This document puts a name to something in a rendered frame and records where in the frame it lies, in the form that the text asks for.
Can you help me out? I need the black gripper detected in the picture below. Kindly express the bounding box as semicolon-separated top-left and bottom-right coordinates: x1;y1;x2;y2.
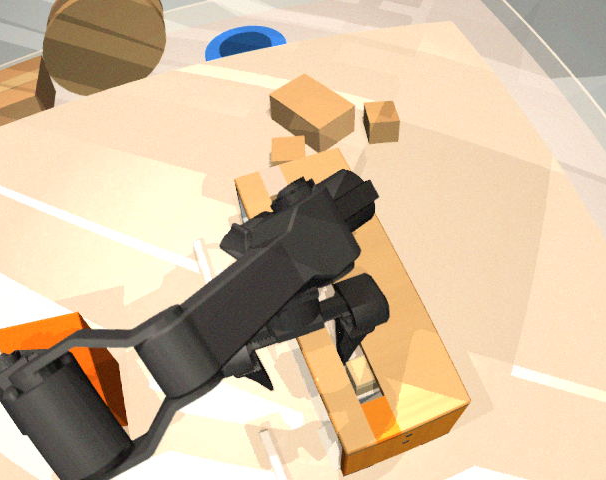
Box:
221;273;390;391

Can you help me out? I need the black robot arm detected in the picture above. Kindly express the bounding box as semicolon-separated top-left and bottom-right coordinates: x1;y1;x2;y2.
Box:
0;169;380;480

